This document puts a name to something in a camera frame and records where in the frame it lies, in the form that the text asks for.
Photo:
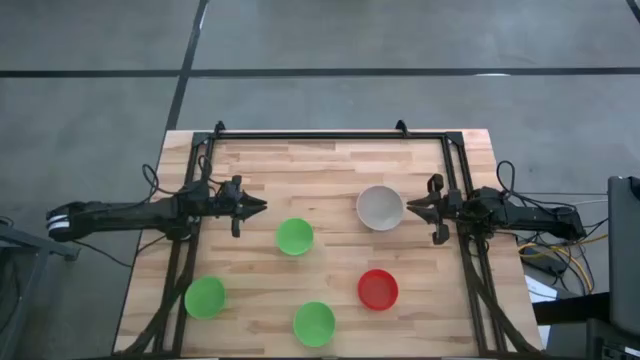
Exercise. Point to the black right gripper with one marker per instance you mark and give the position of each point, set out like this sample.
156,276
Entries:
447,207

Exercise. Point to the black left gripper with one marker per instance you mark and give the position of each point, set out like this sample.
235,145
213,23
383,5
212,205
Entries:
231,205

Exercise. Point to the white ribbed bowl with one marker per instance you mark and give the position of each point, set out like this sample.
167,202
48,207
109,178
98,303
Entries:
380,207

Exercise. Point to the green plastic bowl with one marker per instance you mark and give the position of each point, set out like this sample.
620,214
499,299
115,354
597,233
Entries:
205,298
295,236
314,324

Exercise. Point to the red plastic bowl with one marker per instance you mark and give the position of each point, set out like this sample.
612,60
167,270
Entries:
377,290

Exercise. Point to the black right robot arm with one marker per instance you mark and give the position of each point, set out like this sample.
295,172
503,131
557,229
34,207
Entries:
530,217

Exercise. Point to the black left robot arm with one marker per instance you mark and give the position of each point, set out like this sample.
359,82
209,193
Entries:
125,214

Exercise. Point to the black power brick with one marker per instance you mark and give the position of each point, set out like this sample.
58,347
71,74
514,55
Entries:
547,265

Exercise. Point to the white paper sheet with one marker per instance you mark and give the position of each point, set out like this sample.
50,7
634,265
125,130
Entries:
536,290

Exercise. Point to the black side desk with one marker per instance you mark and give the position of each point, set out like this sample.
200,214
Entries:
575,310

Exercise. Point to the dark grey equipment case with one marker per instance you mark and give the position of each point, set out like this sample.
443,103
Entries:
625,250

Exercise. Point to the grey metal stand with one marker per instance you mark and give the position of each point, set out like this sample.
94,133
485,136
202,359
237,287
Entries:
30,245

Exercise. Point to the black equipment box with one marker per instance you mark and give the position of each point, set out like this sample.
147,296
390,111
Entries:
615,345

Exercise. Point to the black aluminium table frame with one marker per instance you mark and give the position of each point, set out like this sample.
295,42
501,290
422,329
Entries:
325,135

